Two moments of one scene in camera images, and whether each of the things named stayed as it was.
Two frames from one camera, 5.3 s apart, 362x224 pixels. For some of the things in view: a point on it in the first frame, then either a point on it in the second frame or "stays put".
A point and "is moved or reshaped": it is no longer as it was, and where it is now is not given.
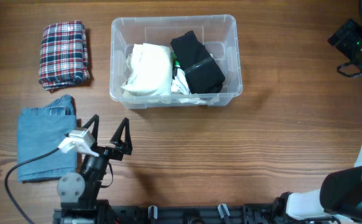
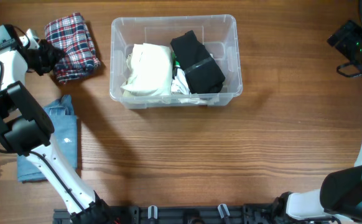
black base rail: [129, 214] stays put
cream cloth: [150, 70] stays put
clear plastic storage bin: [174, 61] stays put
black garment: [203, 76] stays put
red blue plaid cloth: [63, 58] is moved or reshaped
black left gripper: [121, 147] -> [55, 56]
